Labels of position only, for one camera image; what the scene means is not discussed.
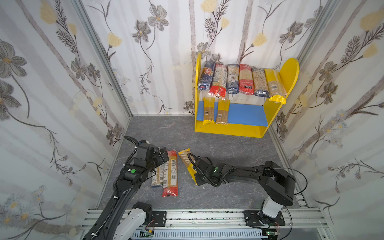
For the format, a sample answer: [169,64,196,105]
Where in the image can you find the yellow spaghetti bag small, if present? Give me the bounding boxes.
[178,149,197,185]

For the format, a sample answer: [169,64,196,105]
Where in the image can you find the red clear spaghetti bag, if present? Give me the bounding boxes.
[162,151,178,198]

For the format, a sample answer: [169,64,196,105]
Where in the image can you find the brown spaghetti pack bottom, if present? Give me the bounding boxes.
[216,99,230,125]

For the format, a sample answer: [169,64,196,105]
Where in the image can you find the red labelled spaghetti bag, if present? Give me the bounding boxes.
[209,64,228,100]

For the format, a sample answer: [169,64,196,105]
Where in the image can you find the dark blue Barilla spaghetti bag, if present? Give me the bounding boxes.
[198,61,216,91]

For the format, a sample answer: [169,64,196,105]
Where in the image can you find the red yellow spaghetti bag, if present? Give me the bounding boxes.
[239,64,254,95]

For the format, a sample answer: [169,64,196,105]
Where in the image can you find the brown blue spaghetti bag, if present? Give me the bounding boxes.
[252,67,270,98]

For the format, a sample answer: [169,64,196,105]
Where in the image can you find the blue gold spaghetti bag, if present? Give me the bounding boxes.
[227,64,240,95]

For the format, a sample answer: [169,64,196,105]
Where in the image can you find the large yellow spaghetti bag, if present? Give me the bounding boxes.
[264,69,287,105]

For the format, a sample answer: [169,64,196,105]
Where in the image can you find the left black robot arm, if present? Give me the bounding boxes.
[83,136,170,240]

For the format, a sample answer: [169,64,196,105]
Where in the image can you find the yellow shelf pink blue boards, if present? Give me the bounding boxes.
[194,54,300,138]

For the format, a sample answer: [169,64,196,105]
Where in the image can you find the clear white spaghetti bag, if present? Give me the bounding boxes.
[151,166,164,188]

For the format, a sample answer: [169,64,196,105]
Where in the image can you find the white cable duct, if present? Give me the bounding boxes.
[130,229,269,240]

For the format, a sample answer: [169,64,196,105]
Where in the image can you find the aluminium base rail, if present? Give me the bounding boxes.
[79,191,328,240]

